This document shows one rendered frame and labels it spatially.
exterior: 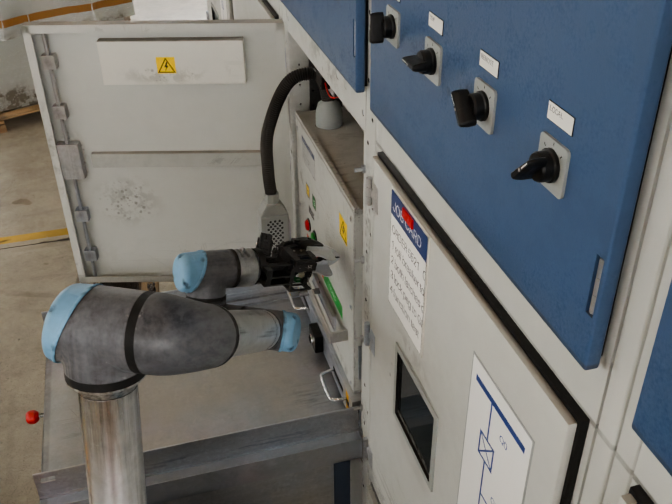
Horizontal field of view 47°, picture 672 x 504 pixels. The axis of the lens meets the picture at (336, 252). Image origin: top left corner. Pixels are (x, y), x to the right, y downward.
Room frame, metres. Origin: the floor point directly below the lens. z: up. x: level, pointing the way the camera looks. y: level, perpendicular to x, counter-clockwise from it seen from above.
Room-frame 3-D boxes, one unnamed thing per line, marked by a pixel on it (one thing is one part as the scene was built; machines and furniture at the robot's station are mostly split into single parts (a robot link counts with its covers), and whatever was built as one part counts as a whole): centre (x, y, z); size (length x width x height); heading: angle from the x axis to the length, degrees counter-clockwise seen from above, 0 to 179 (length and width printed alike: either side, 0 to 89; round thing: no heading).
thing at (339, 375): (1.52, 0.02, 0.89); 0.54 x 0.05 x 0.06; 15
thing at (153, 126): (1.86, 0.42, 1.21); 0.63 x 0.07 x 0.74; 90
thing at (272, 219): (1.70, 0.15, 1.09); 0.08 x 0.05 x 0.17; 105
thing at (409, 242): (0.96, -0.10, 1.47); 0.15 x 0.01 x 0.21; 15
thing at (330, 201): (1.51, 0.03, 1.15); 0.48 x 0.01 x 0.48; 15
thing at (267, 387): (1.42, 0.36, 0.82); 0.68 x 0.62 x 0.06; 105
